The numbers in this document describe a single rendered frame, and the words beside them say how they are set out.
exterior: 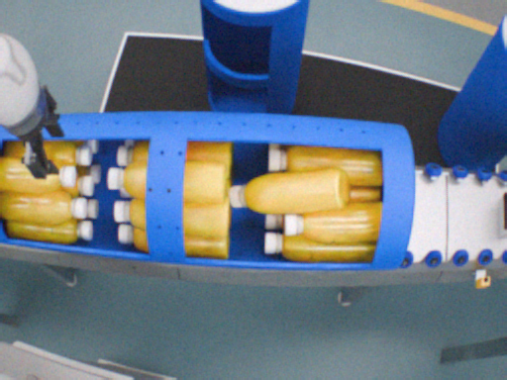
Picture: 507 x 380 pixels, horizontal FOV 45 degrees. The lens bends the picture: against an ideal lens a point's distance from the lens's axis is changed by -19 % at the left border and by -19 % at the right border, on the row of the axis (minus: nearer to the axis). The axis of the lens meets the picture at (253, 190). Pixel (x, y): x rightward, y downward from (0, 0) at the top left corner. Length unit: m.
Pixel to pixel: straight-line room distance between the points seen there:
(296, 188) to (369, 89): 1.26
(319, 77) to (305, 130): 1.21
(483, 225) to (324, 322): 0.98
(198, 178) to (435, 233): 0.58
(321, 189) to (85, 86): 1.60
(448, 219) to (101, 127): 0.79
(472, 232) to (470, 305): 0.99
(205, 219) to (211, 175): 0.09
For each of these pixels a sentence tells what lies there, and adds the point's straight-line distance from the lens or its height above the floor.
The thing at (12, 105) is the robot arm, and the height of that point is 1.66.
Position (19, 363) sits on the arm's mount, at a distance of 1.44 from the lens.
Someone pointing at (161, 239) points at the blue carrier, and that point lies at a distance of 1.27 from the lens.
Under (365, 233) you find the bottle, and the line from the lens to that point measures 1.32.
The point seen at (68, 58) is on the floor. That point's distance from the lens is 2.79.
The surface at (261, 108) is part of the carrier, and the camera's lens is 2.42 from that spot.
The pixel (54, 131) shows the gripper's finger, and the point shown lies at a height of 1.34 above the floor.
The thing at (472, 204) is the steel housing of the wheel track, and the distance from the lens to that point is 1.62.
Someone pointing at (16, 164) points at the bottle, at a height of 1.20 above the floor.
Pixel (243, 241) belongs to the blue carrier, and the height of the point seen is 0.98.
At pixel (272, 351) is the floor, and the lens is 2.41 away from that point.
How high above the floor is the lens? 2.41
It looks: 75 degrees down
